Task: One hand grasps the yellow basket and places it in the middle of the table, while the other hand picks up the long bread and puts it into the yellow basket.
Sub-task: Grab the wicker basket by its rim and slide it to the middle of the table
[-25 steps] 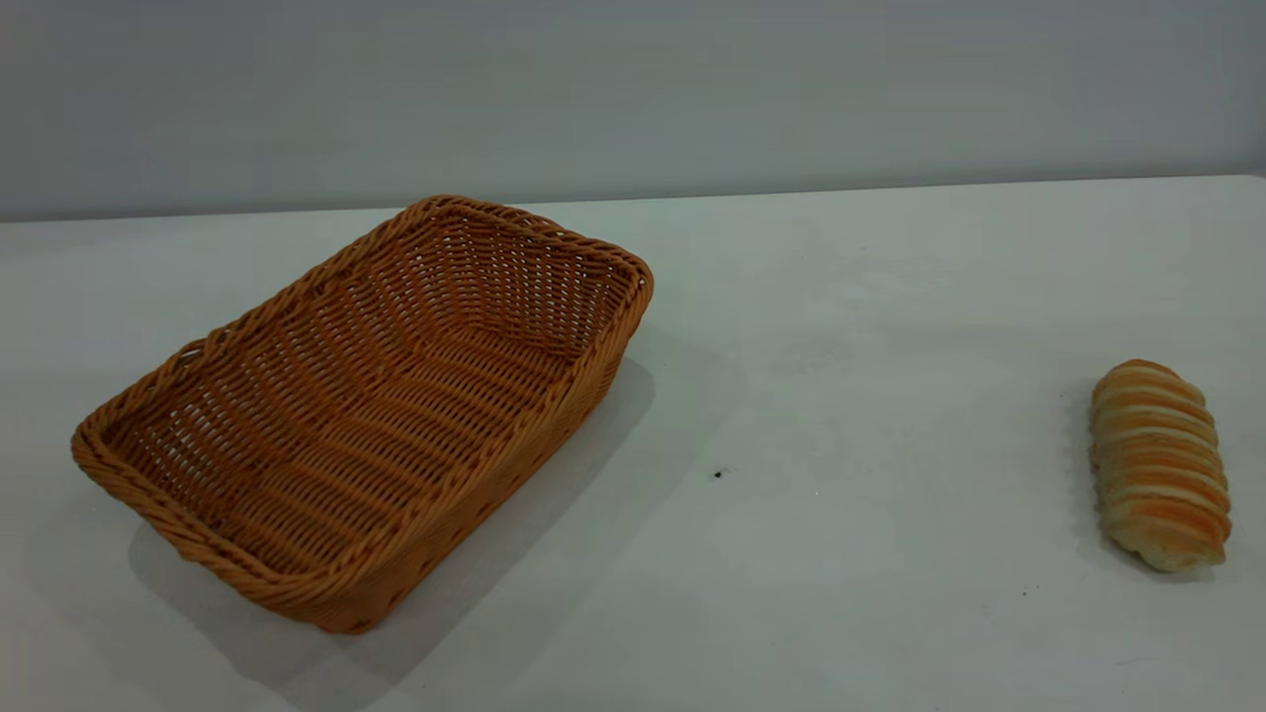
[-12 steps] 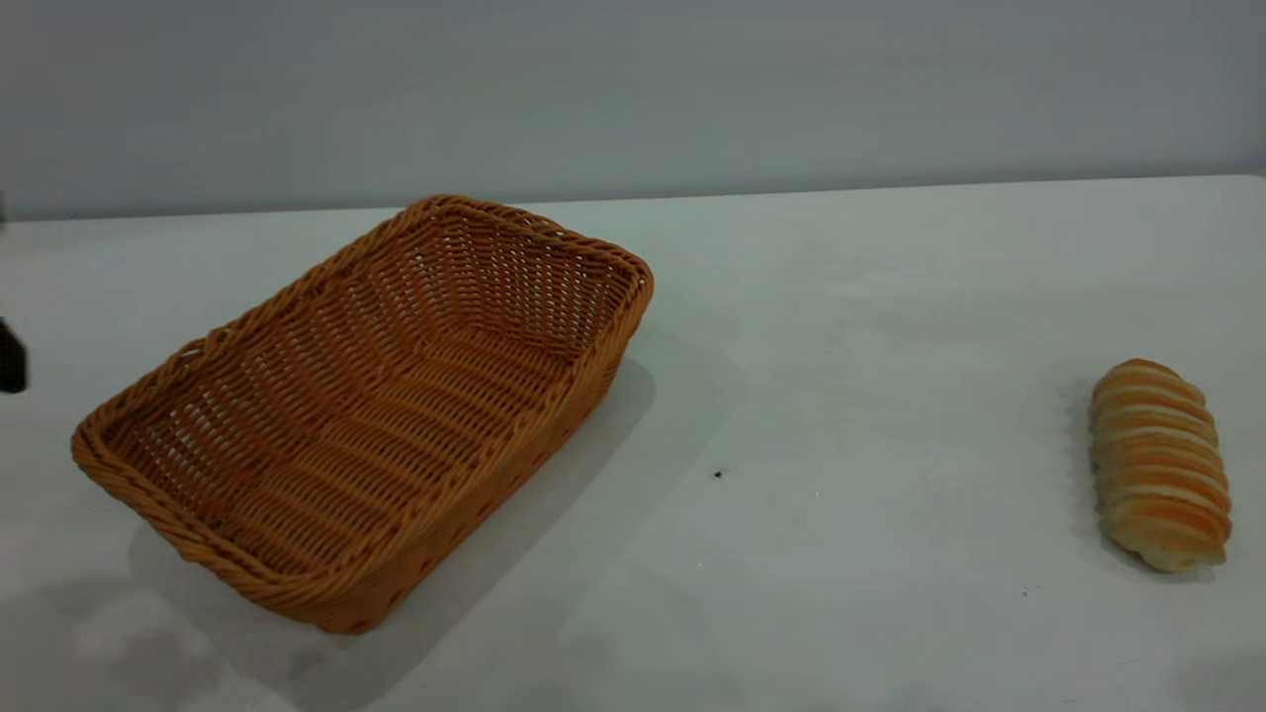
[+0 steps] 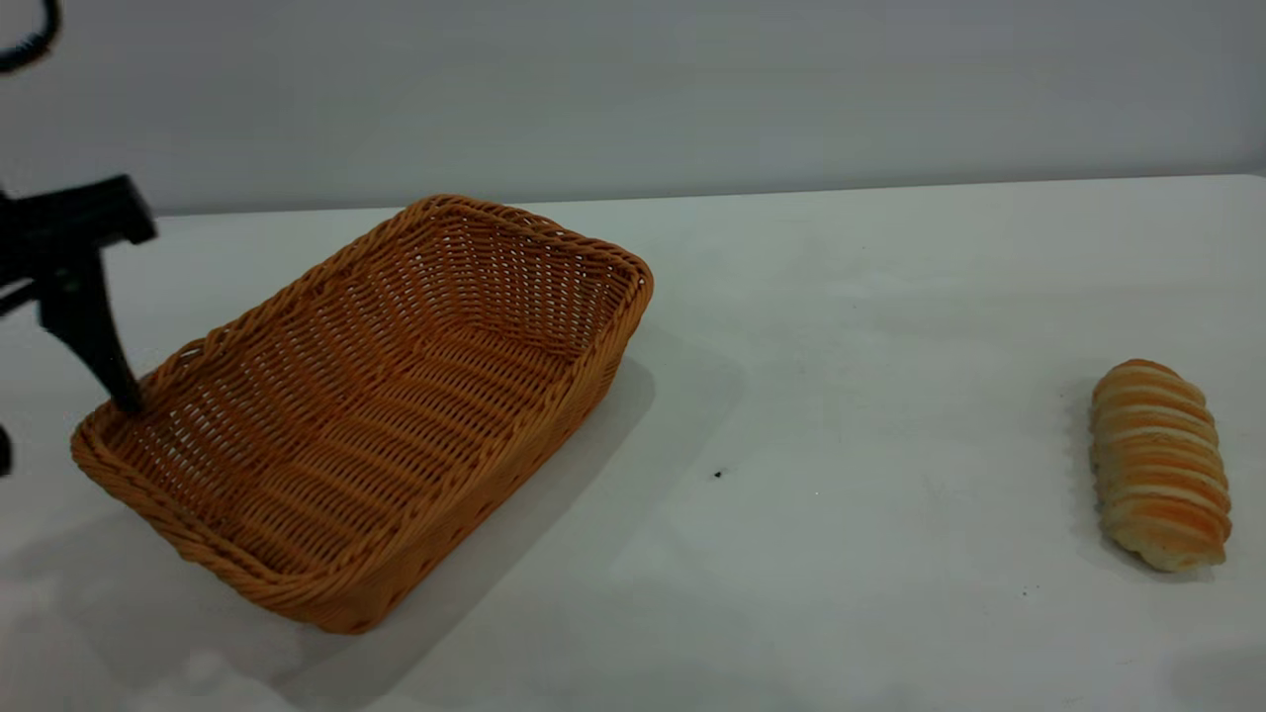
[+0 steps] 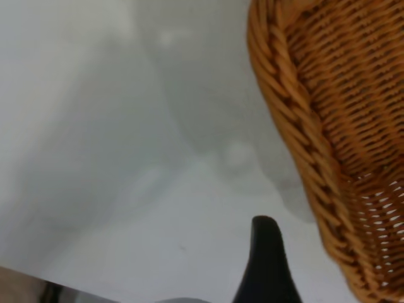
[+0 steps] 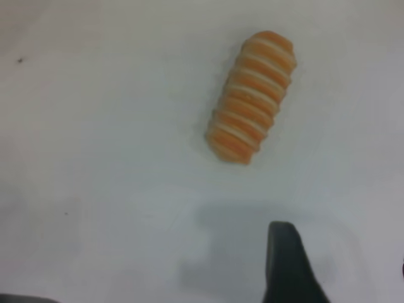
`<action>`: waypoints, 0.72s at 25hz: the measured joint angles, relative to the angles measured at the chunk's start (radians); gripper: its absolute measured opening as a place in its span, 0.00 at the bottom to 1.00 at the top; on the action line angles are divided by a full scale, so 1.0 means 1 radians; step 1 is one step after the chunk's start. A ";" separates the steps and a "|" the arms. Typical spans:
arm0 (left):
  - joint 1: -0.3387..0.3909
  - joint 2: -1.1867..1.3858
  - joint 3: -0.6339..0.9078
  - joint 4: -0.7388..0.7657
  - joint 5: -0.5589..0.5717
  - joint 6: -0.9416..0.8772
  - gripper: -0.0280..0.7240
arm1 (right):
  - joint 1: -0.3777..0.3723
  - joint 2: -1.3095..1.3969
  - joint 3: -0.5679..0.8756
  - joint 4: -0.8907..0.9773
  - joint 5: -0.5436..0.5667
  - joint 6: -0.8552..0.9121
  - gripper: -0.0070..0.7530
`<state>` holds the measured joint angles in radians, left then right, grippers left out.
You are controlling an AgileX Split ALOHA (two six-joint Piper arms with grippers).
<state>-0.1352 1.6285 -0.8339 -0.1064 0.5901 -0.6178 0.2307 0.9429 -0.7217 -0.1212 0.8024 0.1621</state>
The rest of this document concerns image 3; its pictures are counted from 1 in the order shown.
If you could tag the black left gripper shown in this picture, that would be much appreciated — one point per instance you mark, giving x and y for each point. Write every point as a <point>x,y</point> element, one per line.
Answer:
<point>69,222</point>

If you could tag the orange woven wicker basket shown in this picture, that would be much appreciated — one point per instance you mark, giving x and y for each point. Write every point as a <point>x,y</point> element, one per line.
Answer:
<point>396,425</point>

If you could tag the striped spiral bread roll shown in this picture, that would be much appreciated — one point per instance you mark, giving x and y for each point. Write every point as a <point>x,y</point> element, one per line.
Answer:
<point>1159,465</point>

